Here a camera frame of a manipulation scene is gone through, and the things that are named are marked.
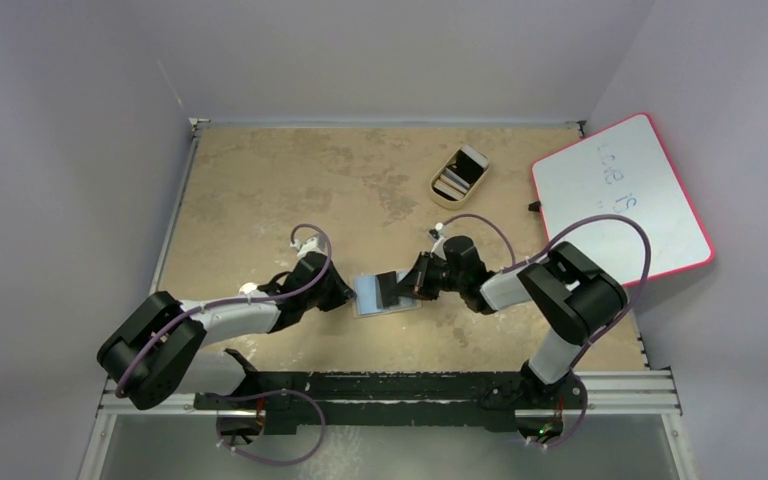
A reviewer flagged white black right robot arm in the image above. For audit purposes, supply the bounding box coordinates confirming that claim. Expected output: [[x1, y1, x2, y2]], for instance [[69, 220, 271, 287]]
[[376, 236, 628, 407]]

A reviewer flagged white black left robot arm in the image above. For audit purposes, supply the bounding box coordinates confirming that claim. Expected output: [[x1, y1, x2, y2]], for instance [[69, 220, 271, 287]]
[[96, 251, 356, 410]]

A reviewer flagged beige oval card tray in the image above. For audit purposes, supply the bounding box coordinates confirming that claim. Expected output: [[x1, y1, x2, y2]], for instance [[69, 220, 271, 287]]
[[428, 144, 491, 211]]

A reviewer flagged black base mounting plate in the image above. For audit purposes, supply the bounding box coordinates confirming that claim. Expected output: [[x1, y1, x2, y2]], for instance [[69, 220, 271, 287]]
[[197, 371, 587, 435]]

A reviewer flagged pink framed whiteboard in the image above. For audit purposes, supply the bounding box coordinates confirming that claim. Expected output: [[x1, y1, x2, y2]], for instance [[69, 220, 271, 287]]
[[532, 112, 715, 286]]

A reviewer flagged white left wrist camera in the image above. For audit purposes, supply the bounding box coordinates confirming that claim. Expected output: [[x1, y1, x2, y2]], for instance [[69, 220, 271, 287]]
[[291, 234, 328, 260]]

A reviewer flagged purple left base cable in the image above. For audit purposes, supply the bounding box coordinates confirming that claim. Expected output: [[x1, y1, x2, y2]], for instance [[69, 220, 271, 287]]
[[214, 387, 330, 467]]

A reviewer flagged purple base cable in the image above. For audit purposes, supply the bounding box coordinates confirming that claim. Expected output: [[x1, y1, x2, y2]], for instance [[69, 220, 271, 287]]
[[214, 387, 330, 467], [523, 374, 589, 452]]

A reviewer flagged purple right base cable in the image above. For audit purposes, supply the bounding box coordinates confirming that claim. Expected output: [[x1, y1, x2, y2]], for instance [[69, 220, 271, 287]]
[[523, 374, 589, 452]]

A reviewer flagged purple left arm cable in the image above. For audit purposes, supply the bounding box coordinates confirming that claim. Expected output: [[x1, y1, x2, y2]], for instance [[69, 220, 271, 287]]
[[114, 223, 334, 399]]

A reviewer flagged aluminium frame rail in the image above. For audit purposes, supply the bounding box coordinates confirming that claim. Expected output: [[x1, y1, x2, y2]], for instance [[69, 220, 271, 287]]
[[97, 370, 683, 417]]

